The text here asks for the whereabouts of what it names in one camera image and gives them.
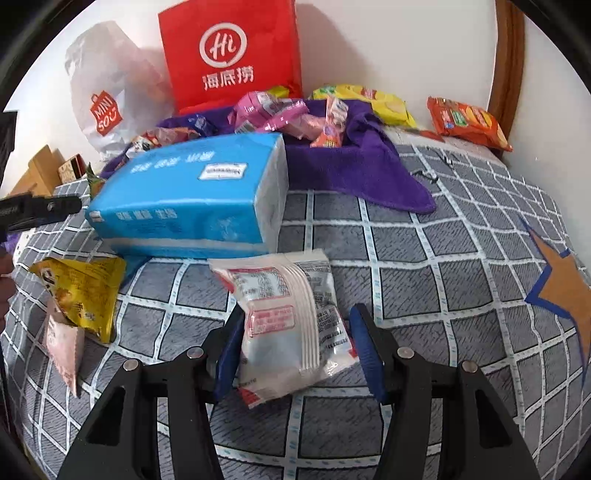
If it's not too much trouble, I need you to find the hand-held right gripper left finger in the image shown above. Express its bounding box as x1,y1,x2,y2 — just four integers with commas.
55,316,245,480

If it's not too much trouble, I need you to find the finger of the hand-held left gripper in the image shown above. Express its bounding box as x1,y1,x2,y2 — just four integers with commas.
0,194,83,217
0,215,51,237

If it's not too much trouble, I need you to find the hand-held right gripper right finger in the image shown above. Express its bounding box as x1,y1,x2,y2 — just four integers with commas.
348,304,541,480

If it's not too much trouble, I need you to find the patterned cardboard box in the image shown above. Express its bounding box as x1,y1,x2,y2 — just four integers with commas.
58,154,88,185

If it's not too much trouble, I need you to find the green snack packet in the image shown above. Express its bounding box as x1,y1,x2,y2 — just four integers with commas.
85,164,108,197

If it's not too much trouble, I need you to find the yellow snack packet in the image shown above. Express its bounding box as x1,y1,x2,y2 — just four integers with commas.
28,256,127,344

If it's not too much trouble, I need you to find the grey checked bedsheet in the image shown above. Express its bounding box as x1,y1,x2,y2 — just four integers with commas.
0,124,591,480

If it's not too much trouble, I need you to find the red and white snack packet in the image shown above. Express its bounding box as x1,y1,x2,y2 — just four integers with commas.
127,127,201,151

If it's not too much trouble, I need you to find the blue tissue pack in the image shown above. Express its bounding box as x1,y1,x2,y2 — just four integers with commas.
85,133,291,260

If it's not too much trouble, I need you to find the pale pink snack packet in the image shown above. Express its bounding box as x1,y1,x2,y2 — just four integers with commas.
44,300,86,398

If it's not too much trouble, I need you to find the white plastic bag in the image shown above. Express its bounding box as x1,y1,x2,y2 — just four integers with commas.
65,21,178,160

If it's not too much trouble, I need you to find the blue and purple snack packet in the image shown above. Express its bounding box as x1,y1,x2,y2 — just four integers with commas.
185,113,218,138

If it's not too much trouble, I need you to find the purple towel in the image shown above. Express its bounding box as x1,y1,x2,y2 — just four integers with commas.
99,97,437,214

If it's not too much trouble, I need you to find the magenta snack packet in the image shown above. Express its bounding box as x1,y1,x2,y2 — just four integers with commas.
233,91,309,136

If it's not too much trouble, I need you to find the pink and orange candy packet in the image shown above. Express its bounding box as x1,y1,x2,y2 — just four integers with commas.
310,95,349,148

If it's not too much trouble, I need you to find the red paper bag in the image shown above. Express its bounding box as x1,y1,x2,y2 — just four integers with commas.
158,0,304,116

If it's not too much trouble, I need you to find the yellow chip bag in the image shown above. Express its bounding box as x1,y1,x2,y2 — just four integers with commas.
313,84,416,129

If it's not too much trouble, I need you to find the orange chip bag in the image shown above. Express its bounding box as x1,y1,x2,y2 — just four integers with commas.
427,96,514,153

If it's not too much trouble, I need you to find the brown wooden door frame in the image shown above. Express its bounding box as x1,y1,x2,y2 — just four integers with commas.
487,0,527,162

